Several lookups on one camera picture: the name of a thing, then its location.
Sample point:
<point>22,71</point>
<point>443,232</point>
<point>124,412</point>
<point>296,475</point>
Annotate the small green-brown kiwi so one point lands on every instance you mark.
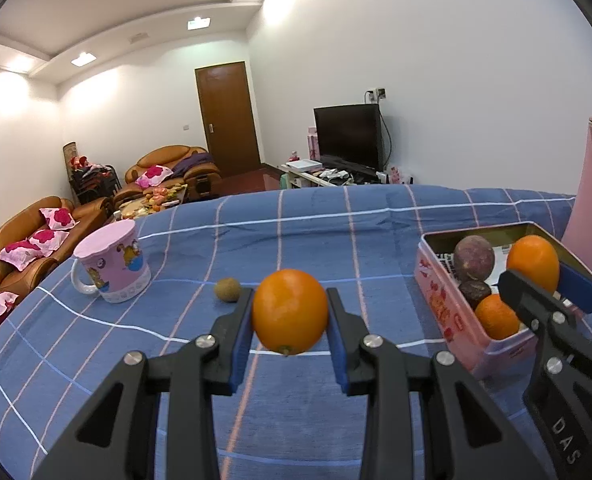
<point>227,290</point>

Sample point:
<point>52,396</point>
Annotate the purple passion fruit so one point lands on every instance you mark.
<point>473,257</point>

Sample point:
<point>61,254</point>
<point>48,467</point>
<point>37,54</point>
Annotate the pink tin box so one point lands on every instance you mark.
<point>446,310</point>

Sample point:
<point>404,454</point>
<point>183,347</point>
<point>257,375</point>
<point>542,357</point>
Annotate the cluttered coffee table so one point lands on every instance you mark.
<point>151,201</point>

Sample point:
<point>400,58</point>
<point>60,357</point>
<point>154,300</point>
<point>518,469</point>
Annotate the pink patterned packets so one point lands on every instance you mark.
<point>398,176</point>

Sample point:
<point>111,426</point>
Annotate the white flat box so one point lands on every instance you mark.
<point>303,164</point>

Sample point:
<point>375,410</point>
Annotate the orange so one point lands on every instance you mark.
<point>290,310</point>
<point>496,317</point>
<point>531,260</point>

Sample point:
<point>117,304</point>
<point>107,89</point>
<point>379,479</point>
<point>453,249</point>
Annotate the black rack with clothes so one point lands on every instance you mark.
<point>93,177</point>

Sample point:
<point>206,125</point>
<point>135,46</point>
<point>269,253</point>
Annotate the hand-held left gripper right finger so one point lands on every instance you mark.
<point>337,340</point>

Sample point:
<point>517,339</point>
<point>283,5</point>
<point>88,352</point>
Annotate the black television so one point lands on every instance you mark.
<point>348,135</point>

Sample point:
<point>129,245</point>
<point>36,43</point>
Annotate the ceiling air vent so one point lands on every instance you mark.
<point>138,37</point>

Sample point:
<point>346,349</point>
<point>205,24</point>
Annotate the short brown leather sofa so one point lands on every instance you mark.
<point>176,155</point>

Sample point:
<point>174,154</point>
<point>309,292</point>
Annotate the brown wooden door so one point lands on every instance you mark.
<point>228,115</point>

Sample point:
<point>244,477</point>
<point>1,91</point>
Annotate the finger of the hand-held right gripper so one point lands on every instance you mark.
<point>581,285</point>
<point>523,297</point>

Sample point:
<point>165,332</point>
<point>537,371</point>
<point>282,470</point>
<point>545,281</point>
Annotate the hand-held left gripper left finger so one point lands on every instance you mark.
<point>241,340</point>

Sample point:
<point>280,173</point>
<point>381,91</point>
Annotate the brown framed board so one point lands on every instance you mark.
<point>71,152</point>

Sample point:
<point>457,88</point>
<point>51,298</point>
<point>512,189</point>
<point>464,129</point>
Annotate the purple cloth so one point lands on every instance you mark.
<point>193,165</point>

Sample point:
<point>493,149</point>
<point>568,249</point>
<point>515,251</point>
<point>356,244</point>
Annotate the square ceiling light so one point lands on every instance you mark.
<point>83,58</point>
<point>198,23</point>

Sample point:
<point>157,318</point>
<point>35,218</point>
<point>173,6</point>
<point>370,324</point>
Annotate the pink cartoon mug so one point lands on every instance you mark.
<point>116,265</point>

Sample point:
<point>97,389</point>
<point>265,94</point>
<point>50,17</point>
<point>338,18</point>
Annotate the dark wrinkled passion fruit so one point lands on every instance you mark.
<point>473,292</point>

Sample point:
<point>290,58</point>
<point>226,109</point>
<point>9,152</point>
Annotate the white wall socket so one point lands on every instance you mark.
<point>377,93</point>

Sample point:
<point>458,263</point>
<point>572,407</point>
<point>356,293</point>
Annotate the pink gift bag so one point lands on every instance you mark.
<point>313,142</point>

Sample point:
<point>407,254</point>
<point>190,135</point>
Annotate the long brown leather sofa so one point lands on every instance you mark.
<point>6,230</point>

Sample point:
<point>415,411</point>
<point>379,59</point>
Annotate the white television stand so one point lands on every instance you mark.
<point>301,180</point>

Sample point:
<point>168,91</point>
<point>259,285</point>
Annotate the blue checkered blanket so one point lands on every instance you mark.
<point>296,435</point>

